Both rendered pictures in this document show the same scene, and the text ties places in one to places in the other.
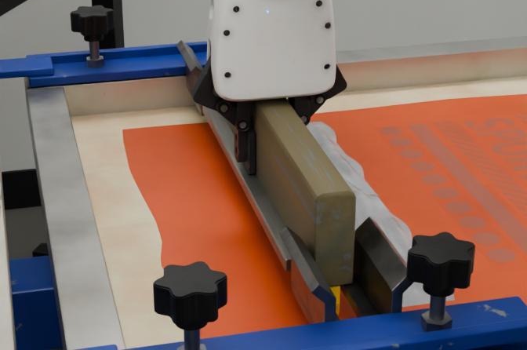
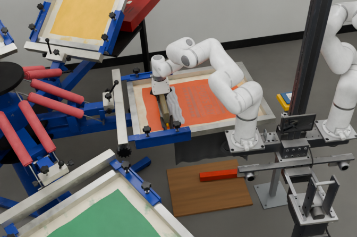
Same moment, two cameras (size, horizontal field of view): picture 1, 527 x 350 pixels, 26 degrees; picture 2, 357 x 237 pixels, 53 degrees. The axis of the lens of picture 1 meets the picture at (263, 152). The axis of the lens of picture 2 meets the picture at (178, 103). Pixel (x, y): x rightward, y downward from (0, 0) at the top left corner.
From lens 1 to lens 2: 124 cm
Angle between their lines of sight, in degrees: 16
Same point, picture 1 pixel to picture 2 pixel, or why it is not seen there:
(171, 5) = (158, 17)
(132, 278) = (142, 119)
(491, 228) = (193, 110)
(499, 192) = (196, 102)
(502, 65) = (205, 72)
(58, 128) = (131, 91)
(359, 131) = (178, 88)
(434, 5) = (222, 13)
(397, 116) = (186, 84)
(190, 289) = (146, 129)
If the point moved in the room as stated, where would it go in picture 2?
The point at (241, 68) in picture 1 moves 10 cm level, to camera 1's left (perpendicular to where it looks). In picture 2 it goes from (155, 91) to (138, 91)
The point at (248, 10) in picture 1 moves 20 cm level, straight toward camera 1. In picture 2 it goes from (156, 84) to (153, 107)
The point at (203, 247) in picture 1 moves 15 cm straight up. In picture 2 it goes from (152, 113) to (149, 93)
